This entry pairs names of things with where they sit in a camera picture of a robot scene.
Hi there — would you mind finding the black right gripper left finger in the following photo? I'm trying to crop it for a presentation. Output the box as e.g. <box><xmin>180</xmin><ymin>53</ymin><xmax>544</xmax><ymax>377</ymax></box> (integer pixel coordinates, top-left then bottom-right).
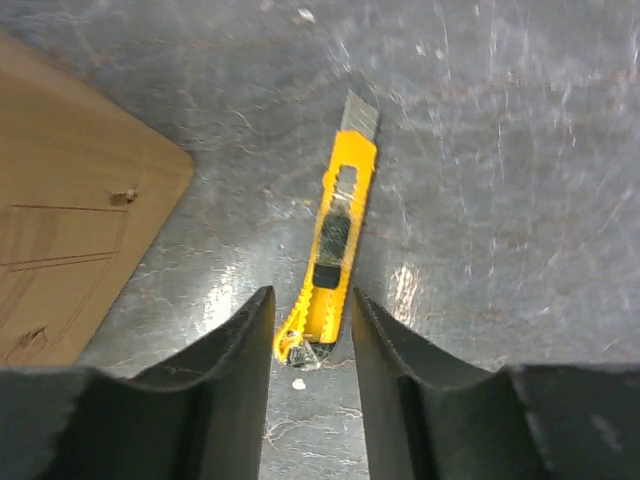
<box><xmin>1</xmin><ymin>286</ymin><xmax>275</xmax><ymax>479</ymax></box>

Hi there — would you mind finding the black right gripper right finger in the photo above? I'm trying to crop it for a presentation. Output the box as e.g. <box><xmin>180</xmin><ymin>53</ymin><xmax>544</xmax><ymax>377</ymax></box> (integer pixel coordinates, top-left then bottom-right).
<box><xmin>352</xmin><ymin>290</ymin><xmax>639</xmax><ymax>479</ymax></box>

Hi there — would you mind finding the yellow utility knife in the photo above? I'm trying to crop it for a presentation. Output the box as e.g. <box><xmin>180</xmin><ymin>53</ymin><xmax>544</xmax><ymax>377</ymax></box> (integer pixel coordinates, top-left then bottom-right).
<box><xmin>273</xmin><ymin>91</ymin><xmax>379</xmax><ymax>370</ymax></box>

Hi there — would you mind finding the brown cardboard express box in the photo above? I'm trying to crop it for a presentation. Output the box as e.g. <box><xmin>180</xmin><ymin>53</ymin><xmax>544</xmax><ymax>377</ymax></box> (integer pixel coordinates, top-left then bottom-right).
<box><xmin>1</xmin><ymin>37</ymin><xmax>193</xmax><ymax>366</ymax></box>

